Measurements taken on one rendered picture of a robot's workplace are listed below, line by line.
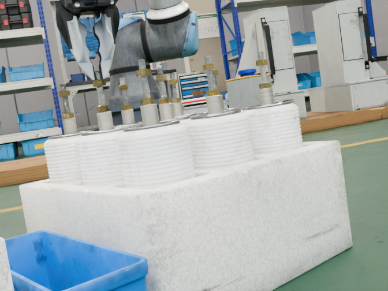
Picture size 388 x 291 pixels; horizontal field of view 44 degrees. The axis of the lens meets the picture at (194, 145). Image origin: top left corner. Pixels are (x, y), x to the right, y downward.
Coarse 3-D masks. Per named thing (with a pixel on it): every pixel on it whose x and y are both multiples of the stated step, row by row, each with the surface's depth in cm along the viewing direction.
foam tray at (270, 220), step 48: (336, 144) 78; (48, 192) 74; (96, 192) 63; (144, 192) 56; (192, 192) 58; (240, 192) 64; (288, 192) 70; (336, 192) 78; (96, 240) 65; (144, 240) 56; (192, 240) 58; (240, 240) 63; (288, 240) 70; (336, 240) 77; (192, 288) 58; (240, 288) 63
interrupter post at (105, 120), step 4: (104, 112) 72; (108, 112) 72; (100, 116) 72; (104, 116) 72; (108, 116) 72; (100, 120) 72; (104, 120) 72; (108, 120) 72; (112, 120) 73; (100, 124) 72; (104, 124) 72; (108, 124) 72; (112, 124) 73; (100, 128) 72; (104, 128) 72; (108, 128) 72; (112, 128) 73
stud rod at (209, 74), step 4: (204, 56) 71; (208, 56) 71; (208, 60) 71; (208, 72) 71; (212, 72) 71; (208, 76) 71; (212, 76) 71; (208, 80) 71; (212, 80) 71; (208, 84) 71; (212, 84) 71; (212, 88) 71
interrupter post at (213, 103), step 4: (208, 96) 71; (212, 96) 71; (216, 96) 71; (220, 96) 71; (208, 100) 71; (212, 100) 71; (216, 100) 71; (220, 100) 71; (208, 104) 71; (212, 104) 71; (216, 104) 71; (220, 104) 71; (208, 108) 71; (212, 108) 71; (216, 108) 71; (220, 108) 71; (208, 112) 71; (212, 112) 71; (216, 112) 71; (220, 112) 71
